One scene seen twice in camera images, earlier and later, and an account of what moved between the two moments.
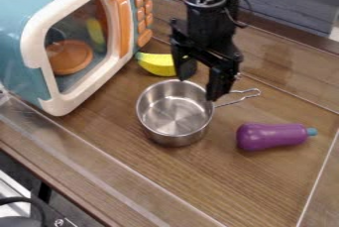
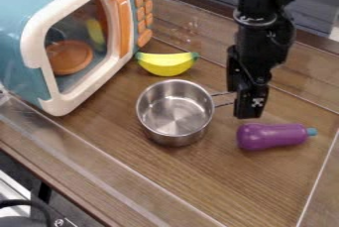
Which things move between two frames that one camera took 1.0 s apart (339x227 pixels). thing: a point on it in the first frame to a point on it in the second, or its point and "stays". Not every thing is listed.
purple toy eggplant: x=262 y=135 stays
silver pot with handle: x=174 y=111 stays
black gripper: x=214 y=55 to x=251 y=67
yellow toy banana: x=156 y=62 stays
